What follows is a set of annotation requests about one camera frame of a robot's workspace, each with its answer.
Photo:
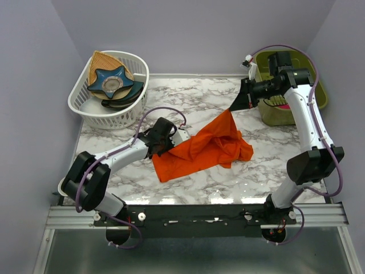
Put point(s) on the dark stacked plates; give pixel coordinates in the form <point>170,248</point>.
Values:
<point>127,100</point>

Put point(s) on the white plastic basket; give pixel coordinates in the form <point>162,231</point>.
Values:
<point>89,107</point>

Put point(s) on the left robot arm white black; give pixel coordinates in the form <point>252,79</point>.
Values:
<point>87,179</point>

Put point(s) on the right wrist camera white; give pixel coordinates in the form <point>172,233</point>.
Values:
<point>249,64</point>

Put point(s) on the orange t shirt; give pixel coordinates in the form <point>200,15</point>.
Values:
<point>218,143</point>

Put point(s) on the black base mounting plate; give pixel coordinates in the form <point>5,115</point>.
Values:
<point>214,220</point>

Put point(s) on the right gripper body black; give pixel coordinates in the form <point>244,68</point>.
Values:
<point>255,89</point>

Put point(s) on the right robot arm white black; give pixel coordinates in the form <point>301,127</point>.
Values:
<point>319,155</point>

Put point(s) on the aluminium rail frame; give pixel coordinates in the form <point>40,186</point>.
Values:
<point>320,215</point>

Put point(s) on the woven bamboo leaf tray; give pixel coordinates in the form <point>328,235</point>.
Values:
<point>101,60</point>

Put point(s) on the white paper cup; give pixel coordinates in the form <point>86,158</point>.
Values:
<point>60,191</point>

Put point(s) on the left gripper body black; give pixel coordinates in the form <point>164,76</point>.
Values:
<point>166,144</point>

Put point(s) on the green plastic bin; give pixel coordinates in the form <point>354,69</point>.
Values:
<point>269,109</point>

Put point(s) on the blue star shaped dish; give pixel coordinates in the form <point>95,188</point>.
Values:
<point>111,84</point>

